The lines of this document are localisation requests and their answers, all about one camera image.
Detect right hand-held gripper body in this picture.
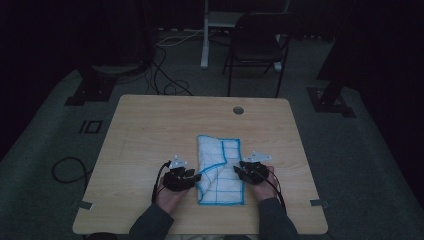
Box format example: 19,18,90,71
241,151,273,186

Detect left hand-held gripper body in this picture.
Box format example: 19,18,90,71
161,153,196,193

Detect white cloth with blue edge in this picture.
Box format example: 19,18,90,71
196,134,246,206

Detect person's left hand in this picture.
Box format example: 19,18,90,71
154,176,192,216

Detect person's right hand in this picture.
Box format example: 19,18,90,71
250,165,279,202

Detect black folding chair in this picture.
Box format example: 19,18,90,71
222,12,303,99

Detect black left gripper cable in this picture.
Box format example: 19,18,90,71
151,160,172,204

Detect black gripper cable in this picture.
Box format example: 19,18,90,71
259,169,288,214
151,160,172,204

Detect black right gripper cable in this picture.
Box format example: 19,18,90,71
259,169,288,214

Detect black stand with base plate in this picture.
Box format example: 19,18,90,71
64,63,118,107
306,0,357,119

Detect black tangled floor cables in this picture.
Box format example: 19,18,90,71
145,45,194,97

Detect black looped floor cable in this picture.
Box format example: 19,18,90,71
51,156,90,190

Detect white desk frame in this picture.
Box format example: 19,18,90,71
200,0,292,73

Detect white floor cable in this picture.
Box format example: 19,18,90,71
155,29,205,48

